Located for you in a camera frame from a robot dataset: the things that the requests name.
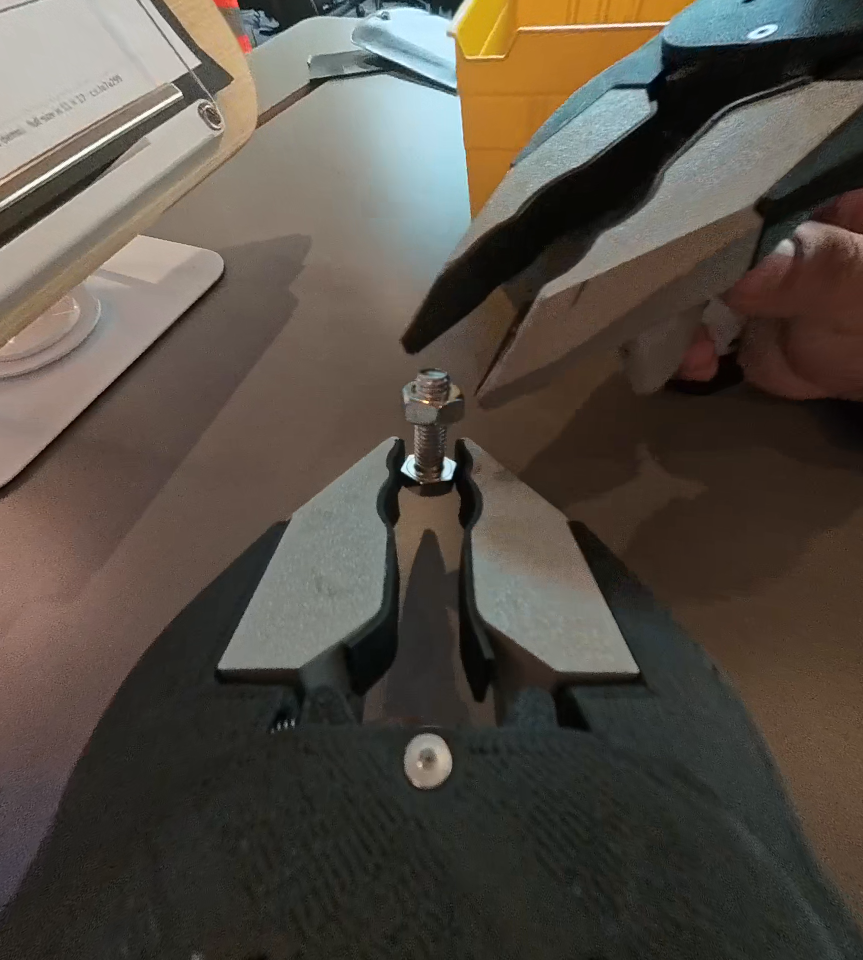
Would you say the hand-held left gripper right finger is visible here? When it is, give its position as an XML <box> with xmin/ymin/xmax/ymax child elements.
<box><xmin>454</xmin><ymin>437</ymin><xmax>641</xmax><ymax>704</ymax></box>

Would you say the silver flat object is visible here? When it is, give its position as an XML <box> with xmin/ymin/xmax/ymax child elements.
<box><xmin>351</xmin><ymin>11</ymin><xmax>459</xmax><ymax>95</ymax></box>

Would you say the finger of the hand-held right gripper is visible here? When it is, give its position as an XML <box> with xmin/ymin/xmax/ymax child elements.
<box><xmin>400</xmin><ymin>86</ymin><xmax>663</xmax><ymax>357</ymax></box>
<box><xmin>475</xmin><ymin>77</ymin><xmax>863</xmax><ymax>400</ymax></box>

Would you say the black flat sheet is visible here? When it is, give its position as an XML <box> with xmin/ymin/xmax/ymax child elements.
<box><xmin>307</xmin><ymin>52</ymin><xmax>380</xmax><ymax>81</ymax></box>

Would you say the large steel hex bolt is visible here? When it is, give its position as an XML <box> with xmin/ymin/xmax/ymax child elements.
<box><xmin>399</xmin><ymin>366</ymin><xmax>463</xmax><ymax>501</ymax></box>

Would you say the large steel hex nut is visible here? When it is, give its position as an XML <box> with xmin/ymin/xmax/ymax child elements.
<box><xmin>400</xmin><ymin>379</ymin><xmax>468</xmax><ymax>427</ymax></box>

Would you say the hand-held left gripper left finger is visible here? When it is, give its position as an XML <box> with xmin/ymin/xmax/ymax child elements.
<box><xmin>217</xmin><ymin>437</ymin><xmax>404</xmax><ymax>696</ymax></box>

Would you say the wooden document stand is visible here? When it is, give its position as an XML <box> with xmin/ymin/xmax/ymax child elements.
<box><xmin>0</xmin><ymin>0</ymin><xmax>259</xmax><ymax>509</ymax></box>

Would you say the yellow plastic bin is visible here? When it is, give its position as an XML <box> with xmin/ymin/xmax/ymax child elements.
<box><xmin>452</xmin><ymin>0</ymin><xmax>695</xmax><ymax>221</ymax></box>

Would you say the person's right hand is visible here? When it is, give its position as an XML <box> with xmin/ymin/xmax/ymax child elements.
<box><xmin>680</xmin><ymin>174</ymin><xmax>863</xmax><ymax>404</ymax></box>

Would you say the printed instruction sheet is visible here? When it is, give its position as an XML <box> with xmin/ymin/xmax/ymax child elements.
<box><xmin>0</xmin><ymin>0</ymin><xmax>204</xmax><ymax>219</ymax></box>

